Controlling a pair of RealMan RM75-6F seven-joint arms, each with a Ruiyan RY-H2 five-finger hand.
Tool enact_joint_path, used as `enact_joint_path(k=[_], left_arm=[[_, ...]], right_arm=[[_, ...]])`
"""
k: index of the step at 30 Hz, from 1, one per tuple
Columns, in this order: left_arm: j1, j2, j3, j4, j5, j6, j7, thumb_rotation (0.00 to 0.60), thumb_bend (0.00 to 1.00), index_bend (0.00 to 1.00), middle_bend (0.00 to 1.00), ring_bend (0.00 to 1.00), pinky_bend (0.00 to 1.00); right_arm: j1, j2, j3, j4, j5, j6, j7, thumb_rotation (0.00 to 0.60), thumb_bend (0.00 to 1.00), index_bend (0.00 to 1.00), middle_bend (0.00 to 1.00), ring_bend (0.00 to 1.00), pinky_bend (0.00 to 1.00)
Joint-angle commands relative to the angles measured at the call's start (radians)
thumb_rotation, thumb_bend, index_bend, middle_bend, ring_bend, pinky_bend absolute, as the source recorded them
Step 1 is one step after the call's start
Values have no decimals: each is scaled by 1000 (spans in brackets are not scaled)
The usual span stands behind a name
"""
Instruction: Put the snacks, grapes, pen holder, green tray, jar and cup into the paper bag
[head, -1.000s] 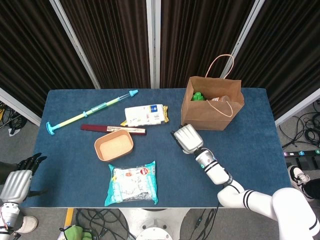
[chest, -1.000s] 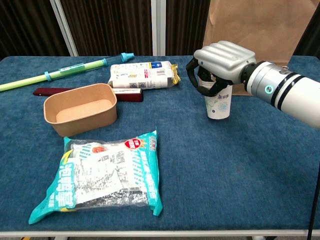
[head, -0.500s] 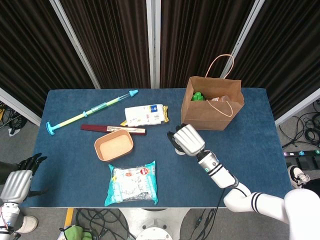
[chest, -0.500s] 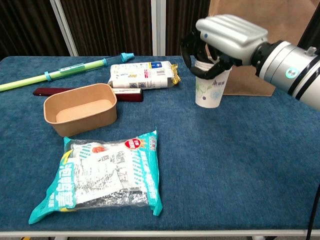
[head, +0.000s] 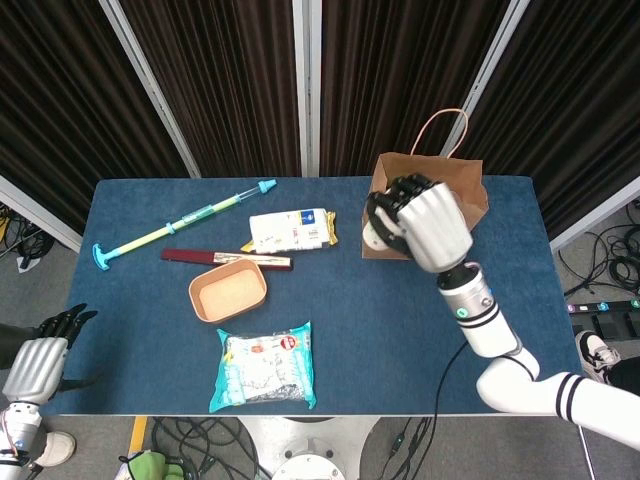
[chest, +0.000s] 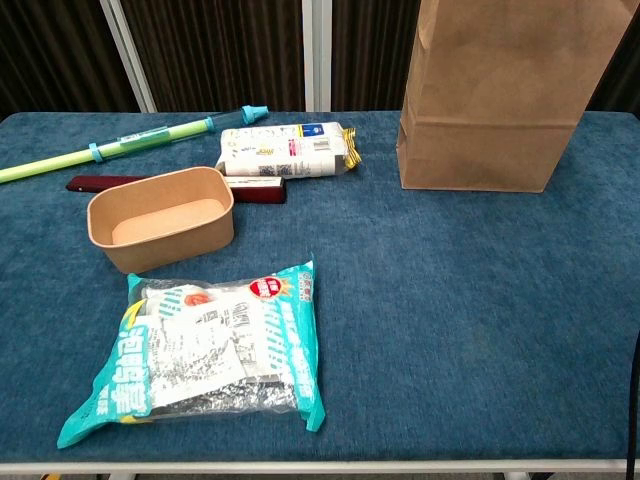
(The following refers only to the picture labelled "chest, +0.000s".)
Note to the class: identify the brown paper bag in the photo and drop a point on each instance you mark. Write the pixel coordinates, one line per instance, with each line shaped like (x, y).
(500, 125)

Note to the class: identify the white slanted partition post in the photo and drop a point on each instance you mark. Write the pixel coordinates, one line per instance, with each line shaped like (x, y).
(129, 55)

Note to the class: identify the blue table mat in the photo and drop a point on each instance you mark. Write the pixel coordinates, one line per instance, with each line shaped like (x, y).
(450, 325)

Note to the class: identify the green and blue pump stick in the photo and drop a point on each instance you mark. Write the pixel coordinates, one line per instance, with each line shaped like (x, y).
(135, 140)

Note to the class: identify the maroon chopstick case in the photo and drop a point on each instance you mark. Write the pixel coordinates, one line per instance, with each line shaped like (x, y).
(255, 192)

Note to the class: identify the white snack package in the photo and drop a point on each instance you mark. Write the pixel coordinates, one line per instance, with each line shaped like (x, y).
(285, 150)

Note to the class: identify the white straight partition post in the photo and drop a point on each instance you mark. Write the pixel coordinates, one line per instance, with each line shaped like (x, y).
(316, 55)

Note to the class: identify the teal plastic food package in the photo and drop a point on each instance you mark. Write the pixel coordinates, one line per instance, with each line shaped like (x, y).
(200, 350)

